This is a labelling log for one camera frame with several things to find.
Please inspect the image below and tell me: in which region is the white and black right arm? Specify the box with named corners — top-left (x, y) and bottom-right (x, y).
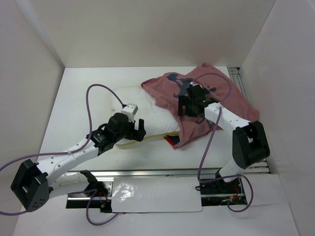
top-left (178, 85), bottom-right (270, 193)

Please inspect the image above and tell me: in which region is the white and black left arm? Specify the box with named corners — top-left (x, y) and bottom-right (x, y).
top-left (10, 113), bottom-right (146, 212)

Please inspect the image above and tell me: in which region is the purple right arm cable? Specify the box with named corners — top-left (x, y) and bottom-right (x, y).
top-left (189, 73), bottom-right (254, 213)

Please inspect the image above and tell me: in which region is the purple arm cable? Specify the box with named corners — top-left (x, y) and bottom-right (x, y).
top-left (189, 73), bottom-right (254, 213)
top-left (0, 84), bottom-right (128, 226)

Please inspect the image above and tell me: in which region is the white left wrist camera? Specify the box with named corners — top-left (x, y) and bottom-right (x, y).
top-left (121, 103), bottom-right (138, 122)

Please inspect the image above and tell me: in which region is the red and pink patterned pillowcase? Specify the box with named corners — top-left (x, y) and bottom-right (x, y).
top-left (141, 64), bottom-right (259, 149)

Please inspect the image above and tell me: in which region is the white pillow with yellow edge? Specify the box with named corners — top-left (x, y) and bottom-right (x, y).
top-left (114, 86), bottom-right (180, 140)

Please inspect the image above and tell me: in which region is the aluminium side rail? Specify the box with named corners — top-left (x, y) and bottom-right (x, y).
top-left (227, 66), bottom-right (269, 175)

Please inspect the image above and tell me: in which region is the aluminium table edge rail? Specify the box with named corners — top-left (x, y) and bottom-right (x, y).
top-left (66, 168), bottom-right (222, 178)

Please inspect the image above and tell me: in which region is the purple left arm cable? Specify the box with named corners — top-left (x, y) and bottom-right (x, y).
top-left (0, 84), bottom-right (128, 226)

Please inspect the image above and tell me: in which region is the white glossy cover plate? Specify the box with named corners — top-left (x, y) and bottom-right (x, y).
top-left (111, 177), bottom-right (202, 213)

